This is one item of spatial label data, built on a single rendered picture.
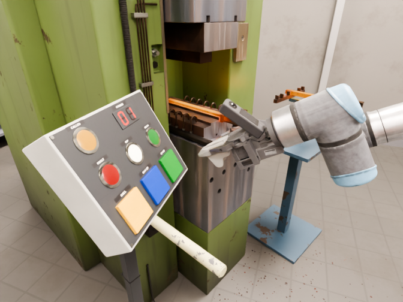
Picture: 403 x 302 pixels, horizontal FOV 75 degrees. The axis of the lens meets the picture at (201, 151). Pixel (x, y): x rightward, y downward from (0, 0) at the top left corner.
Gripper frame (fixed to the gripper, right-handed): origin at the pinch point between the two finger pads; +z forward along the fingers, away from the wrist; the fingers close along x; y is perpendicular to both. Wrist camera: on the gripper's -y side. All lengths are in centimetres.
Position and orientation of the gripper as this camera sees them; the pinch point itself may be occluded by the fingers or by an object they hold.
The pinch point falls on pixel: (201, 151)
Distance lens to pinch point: 69.0
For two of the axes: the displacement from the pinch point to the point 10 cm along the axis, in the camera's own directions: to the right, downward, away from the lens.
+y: 4.8, 8.4, 2.7
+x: 3.0, -4.4, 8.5
